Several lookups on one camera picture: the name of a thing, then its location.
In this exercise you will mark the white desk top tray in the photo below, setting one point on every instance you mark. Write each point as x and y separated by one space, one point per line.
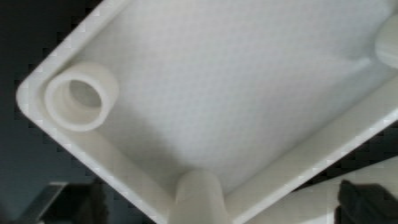
230 85

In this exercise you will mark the white L-shaped fence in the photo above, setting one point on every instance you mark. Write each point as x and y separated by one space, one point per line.
307 207

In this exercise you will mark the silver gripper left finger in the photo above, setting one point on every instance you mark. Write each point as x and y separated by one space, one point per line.
42 203

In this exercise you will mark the white desk leg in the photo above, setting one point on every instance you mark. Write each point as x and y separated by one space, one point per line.
200 205

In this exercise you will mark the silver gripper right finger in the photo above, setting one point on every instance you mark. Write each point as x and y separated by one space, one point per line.
369 204

